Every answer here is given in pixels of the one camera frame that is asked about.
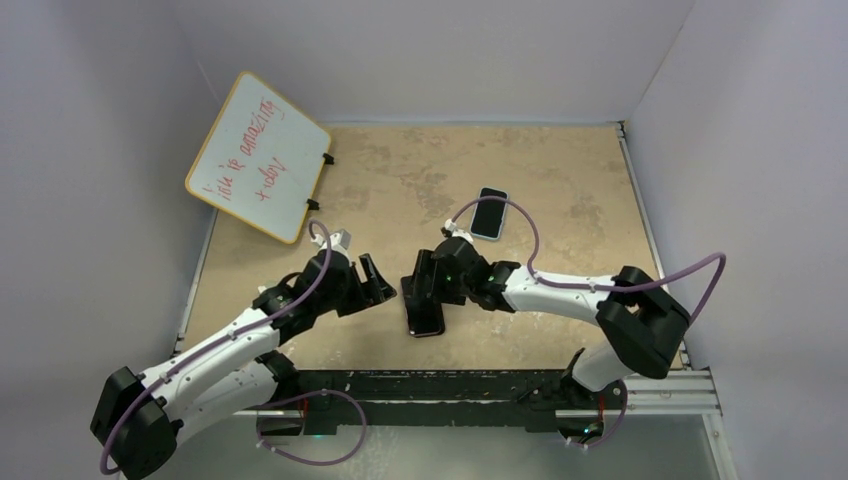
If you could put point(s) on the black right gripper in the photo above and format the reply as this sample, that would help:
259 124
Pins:
428 266

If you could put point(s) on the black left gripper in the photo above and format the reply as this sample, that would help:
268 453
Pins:
375 289

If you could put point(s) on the black phone case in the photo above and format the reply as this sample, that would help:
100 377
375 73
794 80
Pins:
412 298

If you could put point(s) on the black phone with pink edge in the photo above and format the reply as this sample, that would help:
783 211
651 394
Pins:
425 320

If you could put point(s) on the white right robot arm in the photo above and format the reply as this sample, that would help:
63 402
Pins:
643 325

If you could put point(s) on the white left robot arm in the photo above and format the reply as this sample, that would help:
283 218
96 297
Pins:
142 418

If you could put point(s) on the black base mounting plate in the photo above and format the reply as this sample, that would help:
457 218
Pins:
538 401

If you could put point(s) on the yellow framed whiteboard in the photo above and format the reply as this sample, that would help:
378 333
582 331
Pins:
261 160

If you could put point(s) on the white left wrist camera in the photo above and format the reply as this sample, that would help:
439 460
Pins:
339 241

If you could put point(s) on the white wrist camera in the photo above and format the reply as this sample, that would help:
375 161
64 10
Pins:
451 230
339 241

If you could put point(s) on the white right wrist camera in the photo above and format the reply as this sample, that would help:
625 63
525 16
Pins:
451 230

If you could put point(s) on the aluminium front rail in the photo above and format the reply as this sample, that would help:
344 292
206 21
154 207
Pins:
669 397

